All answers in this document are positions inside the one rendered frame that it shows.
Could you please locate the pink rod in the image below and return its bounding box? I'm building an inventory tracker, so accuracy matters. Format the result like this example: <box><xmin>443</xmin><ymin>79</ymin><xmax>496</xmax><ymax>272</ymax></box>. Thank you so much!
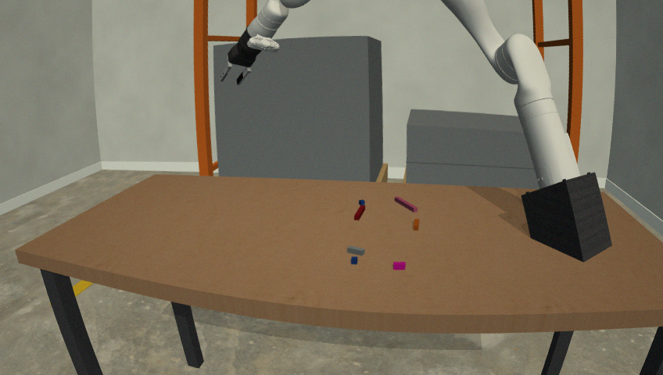
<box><xmin>395</xmin><ymin>197</ymin><xmax>418</xmax><ymax>213</ymax></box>

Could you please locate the grey rod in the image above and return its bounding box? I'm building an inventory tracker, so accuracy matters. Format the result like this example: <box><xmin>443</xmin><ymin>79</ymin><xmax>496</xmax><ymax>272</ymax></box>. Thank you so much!
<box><xmin>347</xmin><ymin>246</ymin><xmax>365</xmax><ymax>255</ymax></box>

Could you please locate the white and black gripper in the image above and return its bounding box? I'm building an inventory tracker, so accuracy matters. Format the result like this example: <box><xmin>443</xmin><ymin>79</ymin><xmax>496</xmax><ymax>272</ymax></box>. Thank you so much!
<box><xmin>220</xmin><ymin>17</ymin><xmax>280</xmax><ymax>85</ymax></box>

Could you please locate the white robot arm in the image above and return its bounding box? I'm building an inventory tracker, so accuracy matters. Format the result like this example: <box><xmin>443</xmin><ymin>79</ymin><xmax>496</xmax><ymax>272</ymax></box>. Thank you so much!
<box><xmin>257</xmin><ymin>0</ymin><xmax>580</xmax><ymax>189</ymax></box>

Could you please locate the dark red rod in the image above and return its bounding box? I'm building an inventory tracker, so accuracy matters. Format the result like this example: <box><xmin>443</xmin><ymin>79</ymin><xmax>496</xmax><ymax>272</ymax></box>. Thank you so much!
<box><xmin>354</xmin><ymin>205</ymin><xmax>365</xmax><ymax>220</ymax></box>

